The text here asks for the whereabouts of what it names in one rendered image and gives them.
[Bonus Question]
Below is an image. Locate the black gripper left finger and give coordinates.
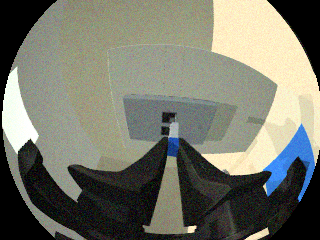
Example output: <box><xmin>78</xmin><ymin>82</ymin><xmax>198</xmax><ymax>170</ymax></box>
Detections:
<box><xmin>68</xmin><ymin>137</ymin><xmax>169</xmax><ymax>225</ymax></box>

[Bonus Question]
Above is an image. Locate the blue flat square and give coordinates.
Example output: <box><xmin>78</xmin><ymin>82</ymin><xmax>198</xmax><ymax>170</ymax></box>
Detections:
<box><xmin>263</xmin><ymin>124</ymin><xmax>315</xmax><ymax>201</ymax></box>

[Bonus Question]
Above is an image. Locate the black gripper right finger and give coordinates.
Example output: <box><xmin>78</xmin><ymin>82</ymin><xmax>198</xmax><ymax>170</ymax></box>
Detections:
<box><xmin>176</xmin><ymin>139</ymin><xmax>272</xmax><ymax>227</ymax></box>

